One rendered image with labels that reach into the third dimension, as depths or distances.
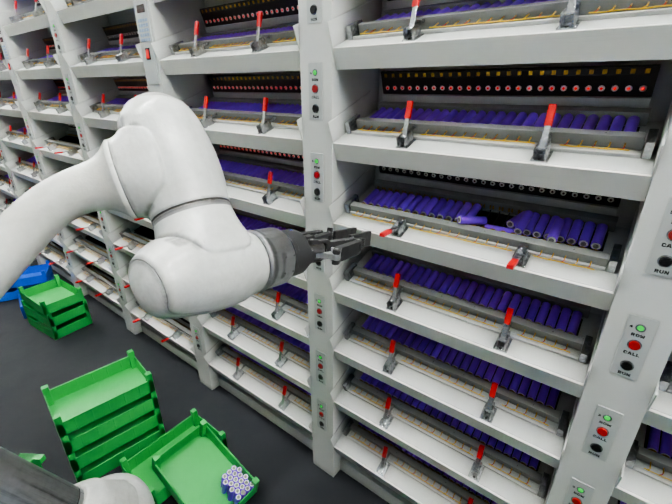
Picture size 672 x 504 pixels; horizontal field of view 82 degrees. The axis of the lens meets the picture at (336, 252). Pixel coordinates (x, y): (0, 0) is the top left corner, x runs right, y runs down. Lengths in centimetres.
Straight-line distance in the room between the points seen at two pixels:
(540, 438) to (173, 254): 86
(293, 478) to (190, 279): 121
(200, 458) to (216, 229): 122
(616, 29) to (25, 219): 80
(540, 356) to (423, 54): 64
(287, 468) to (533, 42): 145
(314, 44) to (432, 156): 37
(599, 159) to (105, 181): 73
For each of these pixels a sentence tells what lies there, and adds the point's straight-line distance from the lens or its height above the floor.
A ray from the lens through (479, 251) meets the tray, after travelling 85.
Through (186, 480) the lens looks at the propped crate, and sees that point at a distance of 158.
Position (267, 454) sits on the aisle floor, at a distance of 166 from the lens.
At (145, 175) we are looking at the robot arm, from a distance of 51.
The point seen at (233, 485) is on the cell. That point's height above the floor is 7.
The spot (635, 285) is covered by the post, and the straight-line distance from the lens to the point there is 80.
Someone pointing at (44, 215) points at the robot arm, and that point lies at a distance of 55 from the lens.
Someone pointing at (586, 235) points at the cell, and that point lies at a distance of 88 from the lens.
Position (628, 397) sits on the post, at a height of 76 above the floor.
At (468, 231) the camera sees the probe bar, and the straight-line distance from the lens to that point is 87.
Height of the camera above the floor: 127
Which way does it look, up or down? 23 degrees down
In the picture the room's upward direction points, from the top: straight up
